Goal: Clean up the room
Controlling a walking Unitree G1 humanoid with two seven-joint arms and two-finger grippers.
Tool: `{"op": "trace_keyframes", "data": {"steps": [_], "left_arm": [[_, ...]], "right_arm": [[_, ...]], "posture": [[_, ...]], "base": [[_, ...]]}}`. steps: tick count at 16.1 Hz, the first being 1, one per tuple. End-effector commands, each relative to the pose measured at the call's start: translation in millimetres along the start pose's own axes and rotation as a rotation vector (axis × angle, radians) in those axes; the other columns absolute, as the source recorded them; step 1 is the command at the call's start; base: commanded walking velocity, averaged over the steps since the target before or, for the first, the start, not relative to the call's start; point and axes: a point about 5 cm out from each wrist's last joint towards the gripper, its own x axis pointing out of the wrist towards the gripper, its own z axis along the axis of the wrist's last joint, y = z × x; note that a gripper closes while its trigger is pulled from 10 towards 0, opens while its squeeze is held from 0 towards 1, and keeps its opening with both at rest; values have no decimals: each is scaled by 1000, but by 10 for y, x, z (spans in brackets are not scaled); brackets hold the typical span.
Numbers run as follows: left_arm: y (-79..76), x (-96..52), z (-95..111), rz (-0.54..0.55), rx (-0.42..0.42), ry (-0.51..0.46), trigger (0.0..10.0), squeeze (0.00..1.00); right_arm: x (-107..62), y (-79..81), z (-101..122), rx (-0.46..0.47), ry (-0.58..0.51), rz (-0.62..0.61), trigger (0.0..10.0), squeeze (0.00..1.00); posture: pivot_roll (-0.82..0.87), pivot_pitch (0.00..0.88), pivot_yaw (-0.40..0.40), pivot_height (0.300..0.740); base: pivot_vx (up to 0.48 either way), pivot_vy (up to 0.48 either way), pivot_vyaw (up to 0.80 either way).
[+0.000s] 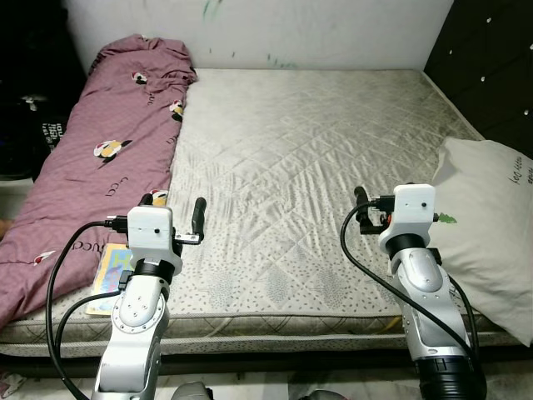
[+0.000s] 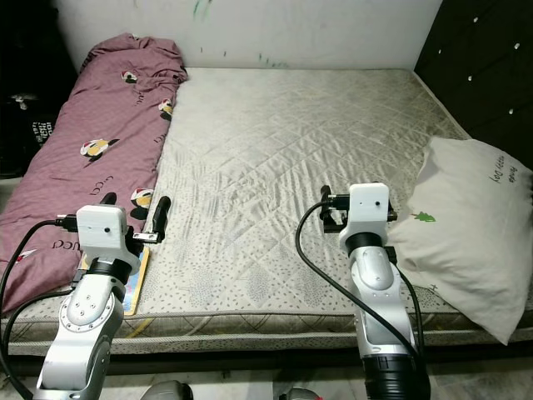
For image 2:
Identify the colourful children's book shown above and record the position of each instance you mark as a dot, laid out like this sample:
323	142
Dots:
136	287

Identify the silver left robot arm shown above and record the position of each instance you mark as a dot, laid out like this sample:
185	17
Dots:
83	317

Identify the grey robot leg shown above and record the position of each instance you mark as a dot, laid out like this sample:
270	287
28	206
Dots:
293	394
165	392

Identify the dark bed frame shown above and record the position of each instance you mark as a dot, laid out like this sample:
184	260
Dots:
233	360

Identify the white quilted mattress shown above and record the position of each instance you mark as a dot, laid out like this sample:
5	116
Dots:
300	150

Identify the grey right robot leg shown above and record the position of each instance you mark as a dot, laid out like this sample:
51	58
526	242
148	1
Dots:
293	394

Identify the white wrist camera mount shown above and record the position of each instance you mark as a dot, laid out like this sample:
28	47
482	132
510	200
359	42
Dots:
100	229
368	207

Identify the black bag with white letters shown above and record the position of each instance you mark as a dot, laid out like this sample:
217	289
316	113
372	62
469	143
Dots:
42	132

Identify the black cabinet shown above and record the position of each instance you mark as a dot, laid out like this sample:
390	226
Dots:
25	50

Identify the black tufted headboard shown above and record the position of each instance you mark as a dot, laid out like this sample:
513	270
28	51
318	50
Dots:
483	58

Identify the grey left robot leg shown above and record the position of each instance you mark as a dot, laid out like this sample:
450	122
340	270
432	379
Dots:
165	392

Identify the purple printed blanket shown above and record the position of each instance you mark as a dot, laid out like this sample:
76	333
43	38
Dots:
100	117

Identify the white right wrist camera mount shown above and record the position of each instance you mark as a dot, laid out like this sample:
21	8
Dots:
368	207

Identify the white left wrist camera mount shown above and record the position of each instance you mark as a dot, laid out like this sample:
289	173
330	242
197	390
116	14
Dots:
100	229

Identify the cream pillow with green print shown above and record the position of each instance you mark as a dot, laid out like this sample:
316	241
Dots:
475	225

